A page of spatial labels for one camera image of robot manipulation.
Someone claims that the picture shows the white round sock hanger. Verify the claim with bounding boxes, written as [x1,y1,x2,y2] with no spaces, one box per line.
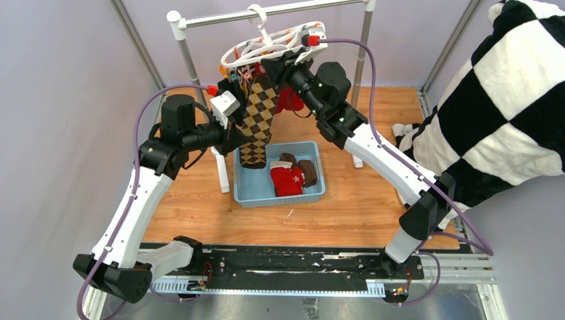
[220,4,325,69]

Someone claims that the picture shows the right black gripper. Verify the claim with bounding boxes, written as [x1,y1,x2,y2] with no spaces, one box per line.
[261,47,325,119]

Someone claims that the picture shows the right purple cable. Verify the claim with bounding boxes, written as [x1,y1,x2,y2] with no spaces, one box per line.
[306,35,494,307]

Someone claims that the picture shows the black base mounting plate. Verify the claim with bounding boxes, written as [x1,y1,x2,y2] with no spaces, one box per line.
[167,245,424,293]

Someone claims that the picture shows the white grey drying rack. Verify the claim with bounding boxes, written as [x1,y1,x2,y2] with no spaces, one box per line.
[167,1,376,193]

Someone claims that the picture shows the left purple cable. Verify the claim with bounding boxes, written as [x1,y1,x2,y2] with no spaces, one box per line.
[75,83,219,320]

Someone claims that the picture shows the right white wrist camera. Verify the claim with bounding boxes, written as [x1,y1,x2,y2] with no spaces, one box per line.
[294,23,328,65]

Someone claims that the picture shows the black white checkered blanket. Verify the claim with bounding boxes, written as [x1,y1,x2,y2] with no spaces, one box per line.
[392,1,564,211]

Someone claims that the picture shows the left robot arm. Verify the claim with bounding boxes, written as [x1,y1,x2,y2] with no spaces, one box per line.
[73,91,247,303]

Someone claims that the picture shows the purple cable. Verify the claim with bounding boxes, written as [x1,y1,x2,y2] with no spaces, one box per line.
[306,35,494,307]
[75,83,219,320]

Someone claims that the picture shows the red snowflake christmas sock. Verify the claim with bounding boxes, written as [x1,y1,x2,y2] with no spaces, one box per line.
[272,168,304,197]

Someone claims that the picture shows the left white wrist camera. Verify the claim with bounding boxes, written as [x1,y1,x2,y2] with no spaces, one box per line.
[210,91,241,130]

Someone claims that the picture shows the brown argyle sock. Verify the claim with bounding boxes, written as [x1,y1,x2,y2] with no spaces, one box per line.
[239,75,279,169]

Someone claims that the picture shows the red white-cuffed christmas sock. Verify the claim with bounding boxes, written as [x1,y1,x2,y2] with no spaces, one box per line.
[270,161,292,183]

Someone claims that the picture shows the light blue plastic basket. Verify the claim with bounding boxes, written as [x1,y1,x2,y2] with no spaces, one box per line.
[233,141,326,208]

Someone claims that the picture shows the brown sock striped cuff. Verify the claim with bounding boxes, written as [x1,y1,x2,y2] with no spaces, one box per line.
[297,159,318,188]

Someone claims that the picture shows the aluminium frame rail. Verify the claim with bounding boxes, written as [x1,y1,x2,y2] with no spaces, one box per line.
[79,247,507,319]

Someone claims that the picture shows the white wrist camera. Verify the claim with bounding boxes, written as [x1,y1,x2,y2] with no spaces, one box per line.
[294,23,328,65]
[210,91,241,130]

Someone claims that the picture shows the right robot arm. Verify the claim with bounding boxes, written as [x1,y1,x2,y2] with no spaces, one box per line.
[260,57,455,279]

